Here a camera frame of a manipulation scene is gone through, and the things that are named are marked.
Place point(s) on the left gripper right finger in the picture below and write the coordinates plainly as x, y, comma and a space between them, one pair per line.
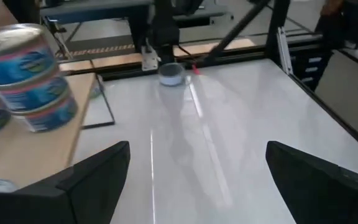
322, 199

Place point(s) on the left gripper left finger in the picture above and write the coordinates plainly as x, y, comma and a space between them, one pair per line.
73, 199

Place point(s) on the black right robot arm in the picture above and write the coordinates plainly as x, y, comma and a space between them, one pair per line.
165, 34

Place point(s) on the dark drawer cabinet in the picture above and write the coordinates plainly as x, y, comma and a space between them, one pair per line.
311, 68

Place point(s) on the yellow black hazard tape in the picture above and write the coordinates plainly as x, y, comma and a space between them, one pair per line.
104, 49

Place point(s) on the pink tape marker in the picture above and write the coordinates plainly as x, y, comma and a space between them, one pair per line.
195, 69

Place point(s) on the grey desk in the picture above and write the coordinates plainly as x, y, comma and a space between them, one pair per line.
89, 11

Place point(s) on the wooden shelf black frame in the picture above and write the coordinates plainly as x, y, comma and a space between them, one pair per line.
26, 155

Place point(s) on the black diagonal frame strut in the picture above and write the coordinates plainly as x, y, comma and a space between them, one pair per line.
235, 31

